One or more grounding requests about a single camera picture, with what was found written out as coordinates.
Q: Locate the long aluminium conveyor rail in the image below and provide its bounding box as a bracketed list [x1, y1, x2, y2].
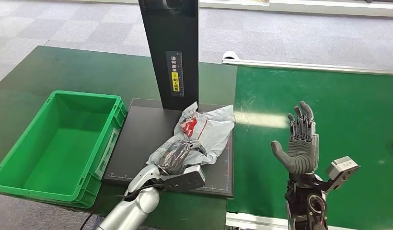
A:
[220, 50, 393, 76]

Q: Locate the grey plastic mailer package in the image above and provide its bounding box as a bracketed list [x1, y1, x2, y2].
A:
[146, 101, 236, 168]

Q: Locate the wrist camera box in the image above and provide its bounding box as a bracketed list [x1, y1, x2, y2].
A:
[158, 164, 206, 193]
[324, 156, 360, 192]

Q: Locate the green conveyor belt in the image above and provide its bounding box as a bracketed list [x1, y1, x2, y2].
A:
[227, 65, 393, 230]

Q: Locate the black scanner column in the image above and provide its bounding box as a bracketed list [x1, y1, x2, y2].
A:
[138, 0, 200, 111]

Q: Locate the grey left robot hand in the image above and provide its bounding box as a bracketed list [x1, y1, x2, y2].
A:
[158, 139, 207, 176]

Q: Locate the clear crate label holder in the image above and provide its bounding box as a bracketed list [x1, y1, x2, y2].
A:
[94, 127, 121, 179]

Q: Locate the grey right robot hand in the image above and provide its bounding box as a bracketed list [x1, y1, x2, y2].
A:
[270, 100, 320, 176]

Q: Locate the black scanner base plate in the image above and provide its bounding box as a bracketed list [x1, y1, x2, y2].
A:
[102, 98, 234, 198]

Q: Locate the short aluminium conveyor rail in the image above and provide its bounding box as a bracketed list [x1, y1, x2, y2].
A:
[225, 212, 289, 230]

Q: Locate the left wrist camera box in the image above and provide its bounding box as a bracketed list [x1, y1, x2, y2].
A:
[158, 164, 206, 193]

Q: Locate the black yellow column label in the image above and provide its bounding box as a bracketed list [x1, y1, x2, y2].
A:
[165, 50, 185, 97]

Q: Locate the green plastic crate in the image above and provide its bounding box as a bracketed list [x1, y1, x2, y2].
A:
[0, 90, 127, 210]

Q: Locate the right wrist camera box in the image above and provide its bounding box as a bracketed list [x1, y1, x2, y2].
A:
[324, 156, 360, 192]

